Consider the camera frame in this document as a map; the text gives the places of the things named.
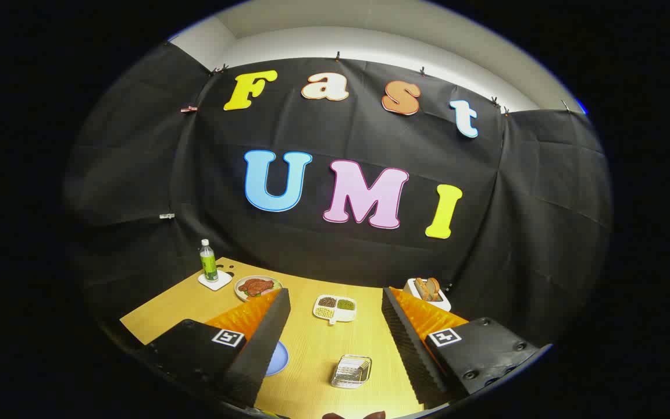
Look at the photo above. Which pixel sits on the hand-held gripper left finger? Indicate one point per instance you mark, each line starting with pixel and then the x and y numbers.
pixel 259 355

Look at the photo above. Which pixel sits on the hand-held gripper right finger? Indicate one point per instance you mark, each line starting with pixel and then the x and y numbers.
pixel 410 355

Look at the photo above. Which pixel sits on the blue round plate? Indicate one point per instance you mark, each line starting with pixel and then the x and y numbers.
pixel 278 359

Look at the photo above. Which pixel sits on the white toaster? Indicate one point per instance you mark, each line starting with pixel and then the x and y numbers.
pixel 437 305

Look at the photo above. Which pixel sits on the toast bread slice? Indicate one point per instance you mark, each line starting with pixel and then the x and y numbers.
pixel 434 287
pixel 421 288

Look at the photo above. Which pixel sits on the brown meat slices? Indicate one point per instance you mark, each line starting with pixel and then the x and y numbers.
pixel 256 286

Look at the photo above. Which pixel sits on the oval plate with food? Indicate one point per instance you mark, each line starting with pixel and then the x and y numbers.
pixel 275 283

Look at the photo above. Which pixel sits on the white divided dish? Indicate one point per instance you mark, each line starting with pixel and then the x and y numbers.
pixel 344 316

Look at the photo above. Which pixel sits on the pile of yellow soybeans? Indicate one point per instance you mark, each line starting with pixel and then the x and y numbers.
pixel 324 312

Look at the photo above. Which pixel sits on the white square coaster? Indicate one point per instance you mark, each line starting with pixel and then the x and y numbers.
pixel 218 285

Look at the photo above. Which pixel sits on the pile of green beans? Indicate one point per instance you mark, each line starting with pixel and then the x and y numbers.
pixel 346 304

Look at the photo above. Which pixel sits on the pile of dark red beans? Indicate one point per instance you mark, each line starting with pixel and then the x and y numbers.
pixel 327 302

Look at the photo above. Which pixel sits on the green label plastic bottle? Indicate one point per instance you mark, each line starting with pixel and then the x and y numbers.
pixel 209 265

